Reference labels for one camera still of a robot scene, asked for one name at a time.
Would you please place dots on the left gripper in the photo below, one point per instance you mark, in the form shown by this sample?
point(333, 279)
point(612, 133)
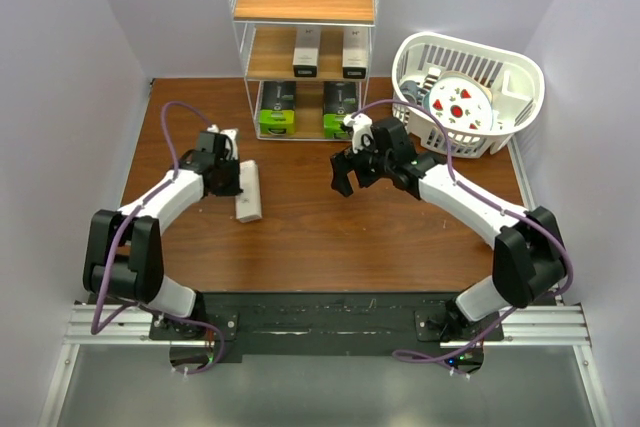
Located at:
point(234, 187)

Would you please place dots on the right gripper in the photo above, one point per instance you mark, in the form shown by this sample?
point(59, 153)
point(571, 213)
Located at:
point(344, 162)

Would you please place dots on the small silver box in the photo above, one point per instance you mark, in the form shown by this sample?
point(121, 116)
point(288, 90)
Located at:
point(248, 205)

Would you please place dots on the black green razor box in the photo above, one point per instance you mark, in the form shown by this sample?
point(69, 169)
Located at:
point(339, 100)
point(277, 108)

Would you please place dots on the silver box with H logo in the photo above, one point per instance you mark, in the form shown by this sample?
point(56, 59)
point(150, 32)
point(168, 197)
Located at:
point(306, 51)

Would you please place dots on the narrow silver razor box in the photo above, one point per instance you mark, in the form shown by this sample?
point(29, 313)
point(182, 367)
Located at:
point(355, 52)

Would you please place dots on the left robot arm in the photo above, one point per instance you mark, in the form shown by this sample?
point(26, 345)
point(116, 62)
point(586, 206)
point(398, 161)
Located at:
point(124, 256)

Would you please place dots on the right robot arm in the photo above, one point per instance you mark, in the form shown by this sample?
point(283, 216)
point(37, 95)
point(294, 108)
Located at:
point(526, 244)

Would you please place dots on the grey item in basket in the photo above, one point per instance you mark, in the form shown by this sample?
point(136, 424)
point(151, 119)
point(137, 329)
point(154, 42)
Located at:
point(412, 92)

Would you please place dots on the watermelon pattern plate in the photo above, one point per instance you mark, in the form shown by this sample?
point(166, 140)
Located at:
point(460, 102)

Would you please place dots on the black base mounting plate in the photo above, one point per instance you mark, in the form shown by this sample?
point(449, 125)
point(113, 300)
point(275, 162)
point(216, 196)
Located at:
point(328, 323)

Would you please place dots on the white plastic dish basket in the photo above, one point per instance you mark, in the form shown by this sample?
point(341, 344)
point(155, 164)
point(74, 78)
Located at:
point(515, 82)

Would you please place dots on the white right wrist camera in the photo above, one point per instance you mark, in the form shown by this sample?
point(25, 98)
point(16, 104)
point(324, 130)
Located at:
point(358, 125)

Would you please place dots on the white wire wooden shelf rack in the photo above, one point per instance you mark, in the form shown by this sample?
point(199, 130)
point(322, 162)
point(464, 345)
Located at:
point(265, 32)

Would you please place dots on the aluminium frame rail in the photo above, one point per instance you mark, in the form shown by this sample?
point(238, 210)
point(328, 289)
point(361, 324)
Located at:
point(377, 241)

